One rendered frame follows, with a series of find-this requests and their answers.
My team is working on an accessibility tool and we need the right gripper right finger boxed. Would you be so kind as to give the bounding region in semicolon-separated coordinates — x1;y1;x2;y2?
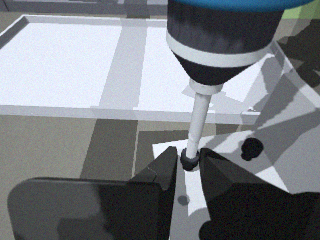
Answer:
199;148;320;240

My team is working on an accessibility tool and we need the black socket-head screw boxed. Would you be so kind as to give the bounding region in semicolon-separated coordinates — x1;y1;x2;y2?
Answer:
199;221;216;240
241;138;264;161
180;147;200;171

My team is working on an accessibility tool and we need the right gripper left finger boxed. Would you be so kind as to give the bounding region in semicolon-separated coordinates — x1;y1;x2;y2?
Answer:
7;146;178;240

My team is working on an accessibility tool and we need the white square plate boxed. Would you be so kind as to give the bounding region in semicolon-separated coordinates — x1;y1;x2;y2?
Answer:
153;72;320;240

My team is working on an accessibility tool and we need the white shallow tray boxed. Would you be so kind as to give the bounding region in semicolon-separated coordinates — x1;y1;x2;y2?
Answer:
0;15;300;125

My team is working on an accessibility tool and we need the grey cylindrical joint module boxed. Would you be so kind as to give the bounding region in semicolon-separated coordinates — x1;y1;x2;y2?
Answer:
178;196;189;206

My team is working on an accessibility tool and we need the blue electric screwdriver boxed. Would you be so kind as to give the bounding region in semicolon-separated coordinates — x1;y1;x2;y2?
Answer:
166;0;314;159

